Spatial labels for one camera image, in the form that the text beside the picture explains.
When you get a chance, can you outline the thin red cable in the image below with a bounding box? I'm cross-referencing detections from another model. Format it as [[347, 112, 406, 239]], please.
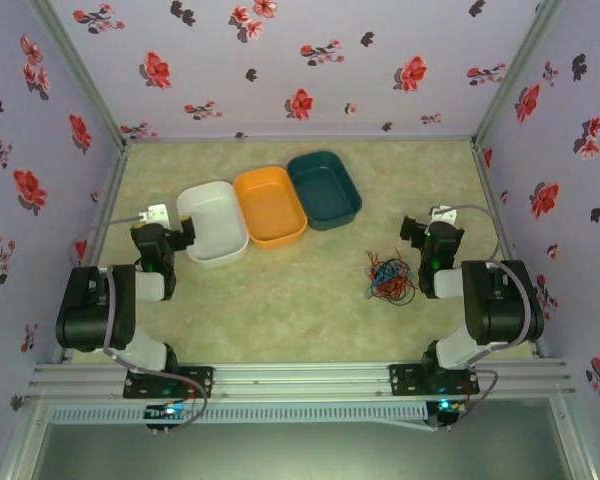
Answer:
[[367, 249, 416, 304]]

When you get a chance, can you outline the white plastic bin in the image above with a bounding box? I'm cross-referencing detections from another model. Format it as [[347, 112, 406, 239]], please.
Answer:
[[176, 180, 250, 270]]

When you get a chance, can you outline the orange plastic bin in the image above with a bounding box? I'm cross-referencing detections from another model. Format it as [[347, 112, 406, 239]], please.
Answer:
[[233, 166, 309, 252]]

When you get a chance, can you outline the teal plastic bin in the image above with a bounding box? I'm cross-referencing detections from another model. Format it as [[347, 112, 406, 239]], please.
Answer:
[[286, 150, 364, 233]]

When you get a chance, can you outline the right controller board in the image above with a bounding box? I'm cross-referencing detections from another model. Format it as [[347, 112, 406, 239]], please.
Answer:
[[427, 398, 469, 431]]

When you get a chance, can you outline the controller board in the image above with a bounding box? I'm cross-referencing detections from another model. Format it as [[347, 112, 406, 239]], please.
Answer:
[[427, 398, 469, 431], [144, 402, 194, 431]]

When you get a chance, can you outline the left controller board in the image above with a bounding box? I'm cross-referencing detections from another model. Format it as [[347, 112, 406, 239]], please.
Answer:
[[144, 402, 194, 431]]

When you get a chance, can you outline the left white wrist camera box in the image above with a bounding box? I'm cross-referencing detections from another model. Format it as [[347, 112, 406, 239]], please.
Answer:
[[138, 203, 171, 227]]

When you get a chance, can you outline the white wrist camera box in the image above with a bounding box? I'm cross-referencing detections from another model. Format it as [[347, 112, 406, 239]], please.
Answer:
[[138, 203, 171, 227], [429, 204, 459, 224]]

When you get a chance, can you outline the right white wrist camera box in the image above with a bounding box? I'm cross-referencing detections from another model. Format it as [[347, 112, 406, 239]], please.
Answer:
[[429, 204, 459, 224]]

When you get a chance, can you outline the aluminium table side rail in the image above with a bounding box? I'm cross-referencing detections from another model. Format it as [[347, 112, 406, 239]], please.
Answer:
[[54, 144, 130, 364], [472, 142, 546, 359]]

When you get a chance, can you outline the left arm grey cable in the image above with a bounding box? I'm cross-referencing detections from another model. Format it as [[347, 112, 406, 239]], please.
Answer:
[[69, 214, 207, 432]]

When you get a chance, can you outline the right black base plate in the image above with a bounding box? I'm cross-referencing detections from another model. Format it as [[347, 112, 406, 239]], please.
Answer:
[[388, 363, 480, 398]]

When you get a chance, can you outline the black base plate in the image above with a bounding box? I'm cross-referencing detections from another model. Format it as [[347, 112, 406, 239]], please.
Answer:
[[123, 365, 215, 400], [388, 363, 480, 398]]

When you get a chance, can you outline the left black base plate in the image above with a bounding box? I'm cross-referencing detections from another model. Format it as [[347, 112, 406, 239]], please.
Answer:
[[123, 365, 215, 400]]

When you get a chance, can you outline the aluminium mounting rail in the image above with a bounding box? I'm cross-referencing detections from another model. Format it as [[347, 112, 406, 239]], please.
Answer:
[[28, 363, 577, 401]]

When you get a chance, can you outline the aluminium corner post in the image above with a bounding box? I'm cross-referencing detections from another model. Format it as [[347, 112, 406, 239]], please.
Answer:
[[27, 0, 130, 149], [472, 0, 565, 149]]

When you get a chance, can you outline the white slotted cable duct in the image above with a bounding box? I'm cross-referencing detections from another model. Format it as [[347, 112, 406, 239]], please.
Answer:
[[47, 403, 427, 426]]

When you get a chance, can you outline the aluminium frame beam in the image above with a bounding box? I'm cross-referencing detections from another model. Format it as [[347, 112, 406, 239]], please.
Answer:
[[549, 394, 600, 480], [0, 399, 49, 480]]

